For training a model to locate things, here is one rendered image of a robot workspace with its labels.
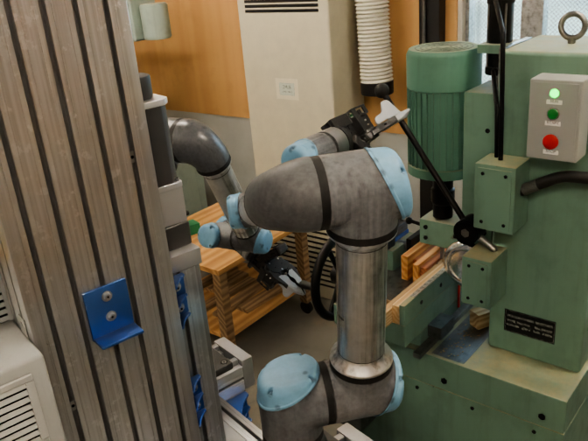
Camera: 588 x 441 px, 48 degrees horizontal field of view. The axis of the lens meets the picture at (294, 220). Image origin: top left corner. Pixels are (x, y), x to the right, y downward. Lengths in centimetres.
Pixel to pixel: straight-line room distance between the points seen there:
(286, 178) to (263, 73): 234
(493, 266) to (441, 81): 43
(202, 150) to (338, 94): 152
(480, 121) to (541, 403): 64
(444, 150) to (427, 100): 13
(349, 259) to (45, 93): 52
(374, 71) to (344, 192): 213
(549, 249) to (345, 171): 69
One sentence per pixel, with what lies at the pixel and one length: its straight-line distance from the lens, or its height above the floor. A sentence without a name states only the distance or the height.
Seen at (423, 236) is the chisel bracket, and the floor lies 102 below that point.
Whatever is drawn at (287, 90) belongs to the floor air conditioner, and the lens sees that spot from 322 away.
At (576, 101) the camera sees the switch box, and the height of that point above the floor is 144.
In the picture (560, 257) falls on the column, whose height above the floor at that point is 108.
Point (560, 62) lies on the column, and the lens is 143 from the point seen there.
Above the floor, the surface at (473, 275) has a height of 104.
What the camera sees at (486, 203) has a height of 121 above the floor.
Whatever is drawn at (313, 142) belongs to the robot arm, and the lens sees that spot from 136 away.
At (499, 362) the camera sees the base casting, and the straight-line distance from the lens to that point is 168.
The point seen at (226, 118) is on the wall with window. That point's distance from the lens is 394.
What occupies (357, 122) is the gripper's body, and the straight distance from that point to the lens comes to 149.
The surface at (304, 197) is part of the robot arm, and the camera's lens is 96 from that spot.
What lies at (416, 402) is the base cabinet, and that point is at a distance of 180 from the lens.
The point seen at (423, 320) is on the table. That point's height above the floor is 87.
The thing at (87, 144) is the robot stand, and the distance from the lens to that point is 104.
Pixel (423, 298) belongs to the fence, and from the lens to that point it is 166.
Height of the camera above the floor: 176
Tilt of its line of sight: 23 degrees down
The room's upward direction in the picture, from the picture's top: 5 degrees counter-clockwise
